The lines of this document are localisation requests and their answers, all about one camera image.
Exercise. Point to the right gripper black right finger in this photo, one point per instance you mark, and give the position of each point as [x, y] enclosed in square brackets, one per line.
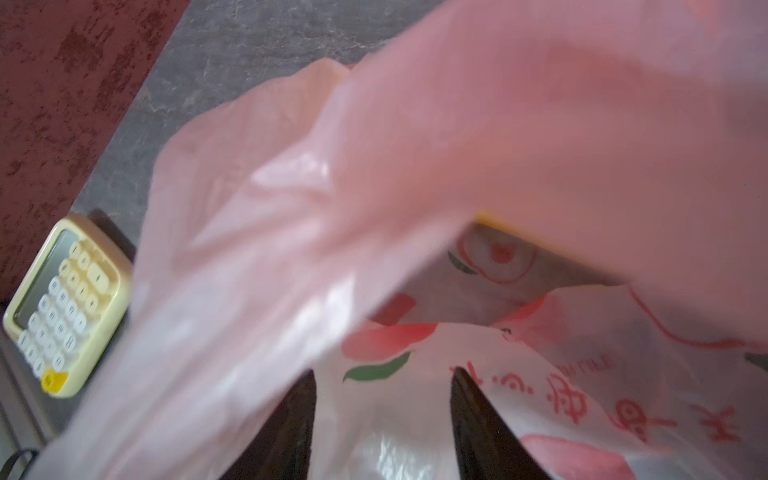
[485, 446]

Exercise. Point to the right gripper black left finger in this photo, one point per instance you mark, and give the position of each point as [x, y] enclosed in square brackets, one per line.
[282, 447]

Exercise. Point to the pink fruit-print plastic bag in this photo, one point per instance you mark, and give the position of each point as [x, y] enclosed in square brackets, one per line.
[568, 199]

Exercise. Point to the yellow calculator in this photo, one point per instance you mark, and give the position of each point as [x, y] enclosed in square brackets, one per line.
[69, 305]

